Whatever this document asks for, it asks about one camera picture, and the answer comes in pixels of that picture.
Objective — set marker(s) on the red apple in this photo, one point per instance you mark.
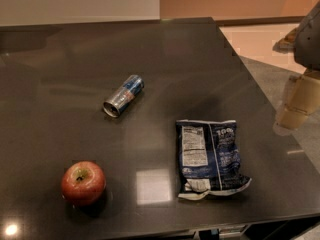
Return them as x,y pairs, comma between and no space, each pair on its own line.
83,183

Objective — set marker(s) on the blue silver redbull can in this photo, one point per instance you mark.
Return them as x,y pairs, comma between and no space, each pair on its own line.
123,96

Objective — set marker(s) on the blue chip bag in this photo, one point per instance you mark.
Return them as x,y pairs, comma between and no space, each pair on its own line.
209,159

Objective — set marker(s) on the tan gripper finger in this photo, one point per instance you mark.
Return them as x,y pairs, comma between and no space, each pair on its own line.
305,95
289,119

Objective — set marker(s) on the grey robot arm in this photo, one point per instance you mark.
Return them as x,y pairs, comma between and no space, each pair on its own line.
304,42

